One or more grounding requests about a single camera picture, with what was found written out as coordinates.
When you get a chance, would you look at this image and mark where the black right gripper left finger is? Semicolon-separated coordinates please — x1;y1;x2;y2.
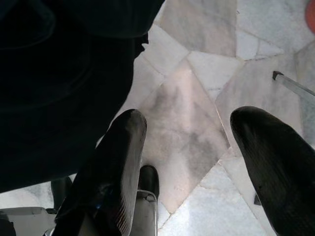
54;109;148;236

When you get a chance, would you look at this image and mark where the black shirt grey lettering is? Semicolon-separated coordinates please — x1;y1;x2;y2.
0;0;164;195

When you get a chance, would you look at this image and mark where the red plastic bucket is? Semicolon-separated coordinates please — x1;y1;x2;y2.
306;0;315;25

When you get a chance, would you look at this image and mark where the grey robot right leg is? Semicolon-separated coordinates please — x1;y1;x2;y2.
132;165;160;236

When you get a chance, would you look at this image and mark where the silver metal clothes rack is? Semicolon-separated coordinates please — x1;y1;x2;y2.
272;70;315;97

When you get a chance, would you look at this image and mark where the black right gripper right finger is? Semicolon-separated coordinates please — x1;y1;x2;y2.
230;106;315;236

